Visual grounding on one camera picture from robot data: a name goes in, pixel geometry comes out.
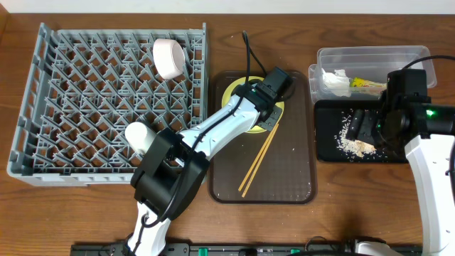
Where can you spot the clear plastic waste bin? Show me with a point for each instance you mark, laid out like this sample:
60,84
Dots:
370,63

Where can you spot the grey dishwasher rack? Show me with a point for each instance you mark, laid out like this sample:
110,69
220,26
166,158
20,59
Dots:
85,86

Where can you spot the pink round bowl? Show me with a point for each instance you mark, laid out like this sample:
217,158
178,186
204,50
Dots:
168,57

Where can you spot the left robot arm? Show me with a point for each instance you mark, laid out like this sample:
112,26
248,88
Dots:
174,164

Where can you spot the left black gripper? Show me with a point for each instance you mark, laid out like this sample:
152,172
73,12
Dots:
271,116

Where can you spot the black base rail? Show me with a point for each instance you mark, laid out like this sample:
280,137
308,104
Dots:
182,249

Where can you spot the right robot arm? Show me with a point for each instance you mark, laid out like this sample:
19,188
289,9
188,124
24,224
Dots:
409,123

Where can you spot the white paper cup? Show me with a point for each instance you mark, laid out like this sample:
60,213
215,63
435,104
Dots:
139,137

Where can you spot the black waste tray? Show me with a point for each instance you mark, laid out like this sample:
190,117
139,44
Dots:
328,115

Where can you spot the white tissue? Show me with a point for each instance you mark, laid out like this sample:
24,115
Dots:
337,82

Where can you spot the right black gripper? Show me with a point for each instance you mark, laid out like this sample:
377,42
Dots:
371,127

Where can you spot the yellow round plate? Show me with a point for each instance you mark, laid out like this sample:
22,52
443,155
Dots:
226,98

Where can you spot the brown plastic serving tray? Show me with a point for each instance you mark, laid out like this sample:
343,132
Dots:
287,174

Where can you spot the rice food scraps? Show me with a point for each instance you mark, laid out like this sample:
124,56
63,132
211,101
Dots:
352,149

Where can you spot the green orange snack wrapper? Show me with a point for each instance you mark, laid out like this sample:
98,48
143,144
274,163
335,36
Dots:
368,84

